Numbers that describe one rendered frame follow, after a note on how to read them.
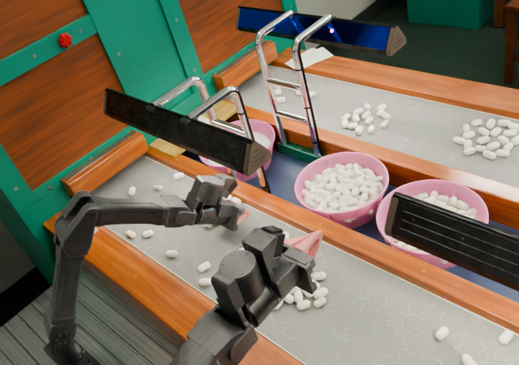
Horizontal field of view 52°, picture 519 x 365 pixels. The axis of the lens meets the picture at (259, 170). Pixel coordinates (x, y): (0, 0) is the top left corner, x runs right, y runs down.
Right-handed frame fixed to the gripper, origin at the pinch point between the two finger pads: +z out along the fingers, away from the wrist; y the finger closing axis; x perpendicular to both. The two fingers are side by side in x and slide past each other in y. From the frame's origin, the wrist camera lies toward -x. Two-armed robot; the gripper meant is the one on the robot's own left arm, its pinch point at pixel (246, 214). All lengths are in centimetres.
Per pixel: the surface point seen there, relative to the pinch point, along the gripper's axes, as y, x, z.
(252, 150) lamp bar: -20.0, -21.8, -26.1
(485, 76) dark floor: 29, -75, 204
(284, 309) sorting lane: -29.8, 12.9, -12.2
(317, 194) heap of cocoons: -11.6, -10.0, 14.1
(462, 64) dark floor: 48, -81, 211
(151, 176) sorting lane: 45.7, 3.0, -0.3
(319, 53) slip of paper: 40, -55, 63
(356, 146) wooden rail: -10.3, -25.7, 29.0
